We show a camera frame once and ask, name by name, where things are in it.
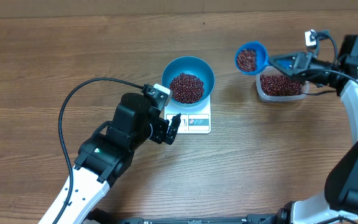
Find red beans in scoop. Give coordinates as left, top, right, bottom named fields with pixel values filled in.
left=236, top=49, right=257, bottom=72

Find clear plastic container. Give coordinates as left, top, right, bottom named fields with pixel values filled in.
left=256, top=66, right=310, bottom=103

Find red adzuki beans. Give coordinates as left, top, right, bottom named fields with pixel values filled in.
left=260, top=75, right=303, bottom=96

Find blue plastic measuring scoop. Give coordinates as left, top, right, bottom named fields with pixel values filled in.
left=234, top=41, right=271, bottom=75

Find white digital kitchen scale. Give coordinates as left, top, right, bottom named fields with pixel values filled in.
left=164, top=95, right=211, bottom=134

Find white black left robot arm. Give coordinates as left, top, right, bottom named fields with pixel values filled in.
left=40, top=90, right=180, bottom=223

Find red beans in bowl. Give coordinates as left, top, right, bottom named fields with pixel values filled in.
left=169, top=73, right=204, bottom=104

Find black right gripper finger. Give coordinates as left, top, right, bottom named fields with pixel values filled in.
left=272, top=64, right=303, bottom=83
left=268, top=52, right=298, bottom=67

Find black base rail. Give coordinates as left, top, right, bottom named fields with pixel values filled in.
left=83, top=208, right=276, bottom=224

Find teal metal bowl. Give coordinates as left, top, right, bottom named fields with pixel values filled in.
left=162, top=56, right=215, bottom=101

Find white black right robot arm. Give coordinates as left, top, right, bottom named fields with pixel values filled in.
left=266, top=31, right=358, bottom=223

